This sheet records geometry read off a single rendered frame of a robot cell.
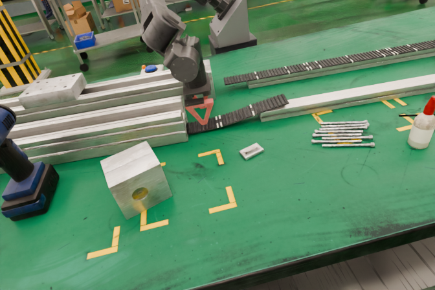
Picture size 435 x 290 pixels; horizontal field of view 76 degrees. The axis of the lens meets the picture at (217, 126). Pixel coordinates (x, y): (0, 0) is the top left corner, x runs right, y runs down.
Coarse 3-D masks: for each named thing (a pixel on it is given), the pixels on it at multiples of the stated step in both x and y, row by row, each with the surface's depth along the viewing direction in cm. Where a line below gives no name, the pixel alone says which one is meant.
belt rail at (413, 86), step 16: (400, 80) 75; (416, 80) 74; (432, 80) 73; (320, 96) 75; (336, 96) 74; (352, 96) 73; (368, 96) 73; (384, 96) 73; (400, 96) 74; (272, 112) 73; (288, 112) 74; (304, 112) 74
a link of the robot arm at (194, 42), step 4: (188, 36) 63; (180, 40) 63; (184, 40) 60; (188, 40) 62; (192, 40) 61; (196, 40) 62; (184, 44) 59; (188, 44) 60; (192, 44) 59; (196, 44) 61; (200, 44) 63; (196, 48) 61; (200, 48) 63; (200, 52) 63; (200, 56) 63; (200, 60) 63
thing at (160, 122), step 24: (48, 120) 76; (72, 120) 74; (96, 120) 75; (120, 120) 70; (144, 120) 68; (168, 120) 68; (24, 144) 69; (48, 144) 71; (72, 144) 70; (96, 144) 71; (120, 144) 71; (168, 144) 73; (0, 168) 72
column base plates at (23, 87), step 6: (42, 72) 354; (48, 72) 358; (36, 78) 340; (42, 78) 341; (30, 84) 328; (0, 90) 324; (6, 90) 324; (12, 90) 325; (18, 90) 326; (24, 90) 326
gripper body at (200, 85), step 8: (200, 64) 64; (200, 72) 65; (192, 80) 65; (200, 80) 66; (208, 80) 68; (184, 88) 67; (192, 88) 66; (200, 88) 66; (208, 88) 65; (184, 96) 65
